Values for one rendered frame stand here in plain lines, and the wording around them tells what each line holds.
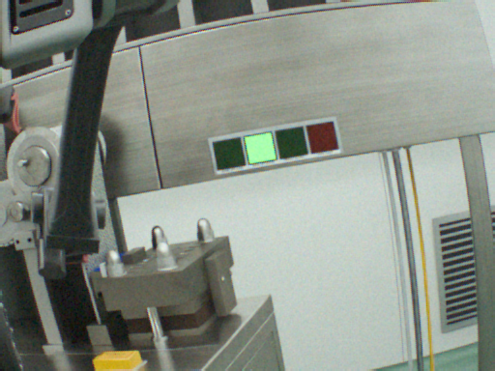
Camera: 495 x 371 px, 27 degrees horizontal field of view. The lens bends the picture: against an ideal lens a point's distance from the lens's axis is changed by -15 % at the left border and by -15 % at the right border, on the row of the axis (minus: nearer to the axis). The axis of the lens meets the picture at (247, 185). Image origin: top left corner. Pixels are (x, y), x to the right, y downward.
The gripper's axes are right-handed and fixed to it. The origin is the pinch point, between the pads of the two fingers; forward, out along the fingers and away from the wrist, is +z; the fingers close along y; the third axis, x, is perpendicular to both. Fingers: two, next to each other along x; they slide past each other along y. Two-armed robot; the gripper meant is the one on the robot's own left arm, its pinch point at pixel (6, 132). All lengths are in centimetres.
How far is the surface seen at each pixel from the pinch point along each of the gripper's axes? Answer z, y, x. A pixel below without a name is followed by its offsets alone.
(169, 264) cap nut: 27.1, 24.5, -14.8
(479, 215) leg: 72, 80, 11
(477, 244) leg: 76, 78, 6
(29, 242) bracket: 16.8, -0.7, -13.0
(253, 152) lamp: 44, 35, 17
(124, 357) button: 15.2, 20.1, -39.7
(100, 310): 34.5, 7.4, -18.6
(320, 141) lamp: 44, 48, 17
